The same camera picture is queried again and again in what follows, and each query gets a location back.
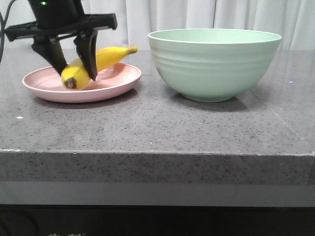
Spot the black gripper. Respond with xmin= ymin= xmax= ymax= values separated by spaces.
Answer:
xmin=5 ymin=0 xmax=117 ymax=81

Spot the yellow banana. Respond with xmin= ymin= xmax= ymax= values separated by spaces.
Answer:
xmin=61 ymin=46 xmax=138 ymax=90

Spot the pink plate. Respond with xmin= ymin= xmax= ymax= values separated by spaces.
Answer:
xmin=22 ymin=63 xmax=141 ymax=103

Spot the green bowl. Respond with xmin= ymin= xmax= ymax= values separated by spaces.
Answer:
xmin=148 ymin=29 xmax=282 ymax=102

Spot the white curtain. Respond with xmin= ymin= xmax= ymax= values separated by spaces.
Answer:
xmin=0 ymin=0 xmax=315 ymax=52

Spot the black cable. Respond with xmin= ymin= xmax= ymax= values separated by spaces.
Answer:
xmin=0 ymin=0 xmax=15 ymax=63

